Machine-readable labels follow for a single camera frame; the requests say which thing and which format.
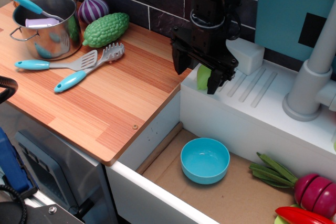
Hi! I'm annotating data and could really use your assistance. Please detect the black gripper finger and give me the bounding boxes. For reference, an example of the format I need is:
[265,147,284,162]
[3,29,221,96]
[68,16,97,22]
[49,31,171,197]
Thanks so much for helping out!
[172,42,194,75]
[207,69,231,94]

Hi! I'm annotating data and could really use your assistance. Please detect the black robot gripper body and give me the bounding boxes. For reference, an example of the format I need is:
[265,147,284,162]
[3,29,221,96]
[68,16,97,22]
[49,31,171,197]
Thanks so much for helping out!
[171,12,238,74]

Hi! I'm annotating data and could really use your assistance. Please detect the green toy pear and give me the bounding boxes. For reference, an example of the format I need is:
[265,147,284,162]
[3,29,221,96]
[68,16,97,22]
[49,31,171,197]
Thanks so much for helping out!
[197,65,212,90]

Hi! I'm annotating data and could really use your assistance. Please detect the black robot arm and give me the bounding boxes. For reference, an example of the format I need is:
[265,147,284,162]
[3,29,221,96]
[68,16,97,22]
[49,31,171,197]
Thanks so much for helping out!
[171,0,242,94]

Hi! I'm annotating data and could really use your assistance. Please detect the blue plastic bowl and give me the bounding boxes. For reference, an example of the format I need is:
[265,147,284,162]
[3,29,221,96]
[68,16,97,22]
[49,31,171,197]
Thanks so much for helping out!
[180,137,230,185]

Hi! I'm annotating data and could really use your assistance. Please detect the grey pasta server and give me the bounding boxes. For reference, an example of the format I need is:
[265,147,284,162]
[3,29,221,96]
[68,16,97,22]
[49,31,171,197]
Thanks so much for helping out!
[54,43,125,93]

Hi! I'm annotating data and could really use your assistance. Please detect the green toy bitter gourd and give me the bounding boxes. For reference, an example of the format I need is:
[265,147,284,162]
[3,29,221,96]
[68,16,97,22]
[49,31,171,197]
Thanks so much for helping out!
[82,13,129,48]

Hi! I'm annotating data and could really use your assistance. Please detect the teal toy cabinet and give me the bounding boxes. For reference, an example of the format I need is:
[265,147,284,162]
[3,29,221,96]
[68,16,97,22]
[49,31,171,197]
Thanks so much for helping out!
[255,0,334,61]

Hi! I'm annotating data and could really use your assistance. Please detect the grey toy faucet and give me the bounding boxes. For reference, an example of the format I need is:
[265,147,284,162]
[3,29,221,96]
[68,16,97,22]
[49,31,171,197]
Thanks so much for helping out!
[282,4,335,121]

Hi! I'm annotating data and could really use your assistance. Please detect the grey slotted spatula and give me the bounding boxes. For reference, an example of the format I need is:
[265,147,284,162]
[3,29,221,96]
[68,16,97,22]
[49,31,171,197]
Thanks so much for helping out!
[14,50,98,71]

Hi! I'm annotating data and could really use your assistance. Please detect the purple striped toy onion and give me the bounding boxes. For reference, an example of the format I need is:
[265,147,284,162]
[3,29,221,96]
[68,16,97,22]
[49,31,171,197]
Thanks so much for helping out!
[78,0,110,24]

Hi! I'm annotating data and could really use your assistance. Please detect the white sink unit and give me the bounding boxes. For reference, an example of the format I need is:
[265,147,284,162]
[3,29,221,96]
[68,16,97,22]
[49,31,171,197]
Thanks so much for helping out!
[107,62,335,223]

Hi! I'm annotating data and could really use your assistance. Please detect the stainless steel pot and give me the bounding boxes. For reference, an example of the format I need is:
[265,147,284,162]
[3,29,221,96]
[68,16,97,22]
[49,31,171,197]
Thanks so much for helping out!
[9,0,82,60]

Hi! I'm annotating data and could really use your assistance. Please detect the magenta toy radish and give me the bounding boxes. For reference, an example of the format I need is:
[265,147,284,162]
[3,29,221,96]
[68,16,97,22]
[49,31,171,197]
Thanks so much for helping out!
[249,153,335,218]

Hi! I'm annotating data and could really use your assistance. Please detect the red toy pepper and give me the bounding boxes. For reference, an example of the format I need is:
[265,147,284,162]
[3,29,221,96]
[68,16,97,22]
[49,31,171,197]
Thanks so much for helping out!
[275,207,333,224]

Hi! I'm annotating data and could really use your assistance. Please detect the lilac plastic cup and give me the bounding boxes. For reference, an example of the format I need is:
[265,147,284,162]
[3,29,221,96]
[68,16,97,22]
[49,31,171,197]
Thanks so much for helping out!
[25,18,60,28]

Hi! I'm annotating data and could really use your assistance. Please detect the grey toy oven door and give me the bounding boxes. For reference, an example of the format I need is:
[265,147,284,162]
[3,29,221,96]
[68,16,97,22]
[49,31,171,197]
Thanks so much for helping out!
[15,130,108,222]

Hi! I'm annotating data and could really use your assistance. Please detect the blue clamp block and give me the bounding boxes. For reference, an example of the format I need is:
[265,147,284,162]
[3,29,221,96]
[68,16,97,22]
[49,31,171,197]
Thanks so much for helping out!
[1,129,38,199]

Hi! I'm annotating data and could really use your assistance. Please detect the black hose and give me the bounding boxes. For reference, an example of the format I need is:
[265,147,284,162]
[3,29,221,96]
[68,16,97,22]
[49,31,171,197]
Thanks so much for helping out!
[0,76,19,105]

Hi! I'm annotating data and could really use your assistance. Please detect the blue handled ladle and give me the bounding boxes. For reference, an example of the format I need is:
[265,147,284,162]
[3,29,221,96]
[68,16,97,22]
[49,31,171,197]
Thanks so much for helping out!
[14,0,64,22]

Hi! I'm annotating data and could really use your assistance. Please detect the black cable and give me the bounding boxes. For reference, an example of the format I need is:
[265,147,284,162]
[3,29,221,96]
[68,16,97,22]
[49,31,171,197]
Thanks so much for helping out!
[0,184,28,224]

